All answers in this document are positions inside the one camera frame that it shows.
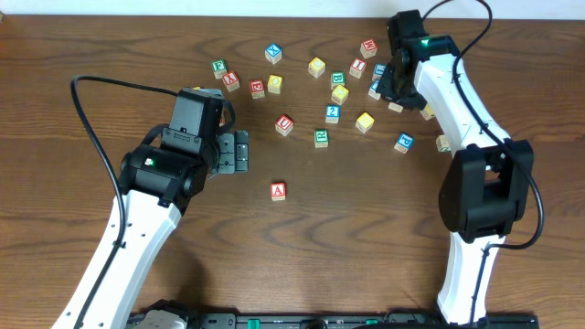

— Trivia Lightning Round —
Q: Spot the red A block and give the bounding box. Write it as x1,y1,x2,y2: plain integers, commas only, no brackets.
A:
271,182,286,201

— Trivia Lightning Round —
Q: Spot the blue 2 block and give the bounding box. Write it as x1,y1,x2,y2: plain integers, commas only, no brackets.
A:
325,105,341,123

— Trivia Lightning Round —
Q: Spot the red i block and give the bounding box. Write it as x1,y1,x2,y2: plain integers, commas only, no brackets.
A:
349,58,367,79
388,102,403,112

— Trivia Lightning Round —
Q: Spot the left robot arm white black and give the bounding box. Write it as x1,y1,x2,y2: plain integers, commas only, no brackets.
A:
54,124,250,328

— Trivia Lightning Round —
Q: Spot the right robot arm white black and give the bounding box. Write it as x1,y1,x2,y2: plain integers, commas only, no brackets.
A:
378,32,538,327

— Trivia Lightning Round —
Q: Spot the blue T block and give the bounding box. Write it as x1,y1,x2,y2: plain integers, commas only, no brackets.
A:
368,80,380,100

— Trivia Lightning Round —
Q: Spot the blue L block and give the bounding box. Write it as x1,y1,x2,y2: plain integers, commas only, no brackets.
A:
372,63,386,80

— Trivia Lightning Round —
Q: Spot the yellow block right middle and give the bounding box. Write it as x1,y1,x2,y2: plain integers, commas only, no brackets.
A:
420,103,435,121

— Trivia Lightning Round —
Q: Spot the red I block top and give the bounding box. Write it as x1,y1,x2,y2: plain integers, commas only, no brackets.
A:
349,58,367,79

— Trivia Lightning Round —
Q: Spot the red block top right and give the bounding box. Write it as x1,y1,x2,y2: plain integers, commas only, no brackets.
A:
360,38,378,58

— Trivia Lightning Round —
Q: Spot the yellow block centre right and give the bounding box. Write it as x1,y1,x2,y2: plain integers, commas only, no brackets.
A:
356,112,375,133

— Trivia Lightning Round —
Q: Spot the red U block centre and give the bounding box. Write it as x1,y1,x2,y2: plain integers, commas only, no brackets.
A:
275,114,293,136

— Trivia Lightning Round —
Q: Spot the blue P block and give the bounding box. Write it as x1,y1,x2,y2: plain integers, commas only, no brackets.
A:
394,133,415,154

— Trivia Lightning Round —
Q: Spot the yellow block under B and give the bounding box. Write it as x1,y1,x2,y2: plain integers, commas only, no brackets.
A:
331,85,349,105

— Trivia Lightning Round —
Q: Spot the green B block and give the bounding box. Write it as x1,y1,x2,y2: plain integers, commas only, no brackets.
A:
330,71,346,90

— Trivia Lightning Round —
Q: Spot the red E block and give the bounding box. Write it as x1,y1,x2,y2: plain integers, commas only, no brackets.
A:
250,80,265,99

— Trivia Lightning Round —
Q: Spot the red X block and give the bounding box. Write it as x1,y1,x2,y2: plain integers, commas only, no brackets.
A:
221,71,239,92

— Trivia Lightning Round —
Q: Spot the plain L block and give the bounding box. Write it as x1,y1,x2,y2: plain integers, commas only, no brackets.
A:
435,134,451,153

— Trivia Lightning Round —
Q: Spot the yellow block near E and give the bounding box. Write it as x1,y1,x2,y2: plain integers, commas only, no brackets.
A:
267,75,283,94

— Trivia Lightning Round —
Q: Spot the green F block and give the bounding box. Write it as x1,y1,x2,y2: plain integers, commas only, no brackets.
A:
211,59,228,79

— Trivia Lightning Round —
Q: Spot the yellow block top centre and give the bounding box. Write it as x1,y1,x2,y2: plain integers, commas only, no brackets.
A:
308,57,326,79

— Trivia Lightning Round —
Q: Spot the green R block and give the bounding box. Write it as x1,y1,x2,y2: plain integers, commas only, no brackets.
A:
314,129,329,148

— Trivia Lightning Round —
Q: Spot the blue X block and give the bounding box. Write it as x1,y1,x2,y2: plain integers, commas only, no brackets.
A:
264,44,282,64

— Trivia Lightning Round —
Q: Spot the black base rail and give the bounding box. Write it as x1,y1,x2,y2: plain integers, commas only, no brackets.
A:
125,312,539,329

